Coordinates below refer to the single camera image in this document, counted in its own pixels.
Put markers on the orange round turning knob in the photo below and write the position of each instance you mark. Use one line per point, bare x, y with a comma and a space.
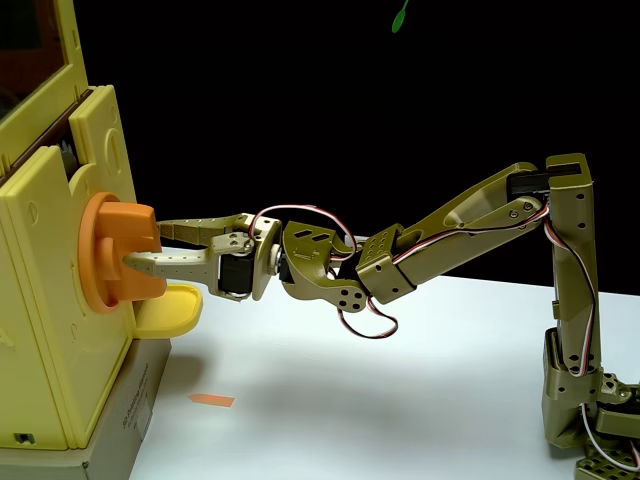
130, 225

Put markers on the yellow toy vending machine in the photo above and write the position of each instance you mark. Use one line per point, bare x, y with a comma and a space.
40, 300

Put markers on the yellow dispensing tray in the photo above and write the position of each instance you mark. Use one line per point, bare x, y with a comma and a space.
167, 312

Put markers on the orange paper arrow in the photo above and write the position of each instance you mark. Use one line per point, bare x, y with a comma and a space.
212, 400

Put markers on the grey cardboard box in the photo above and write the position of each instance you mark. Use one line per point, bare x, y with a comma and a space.
125, 415

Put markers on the green leaf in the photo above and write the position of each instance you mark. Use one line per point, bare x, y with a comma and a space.
398, 22

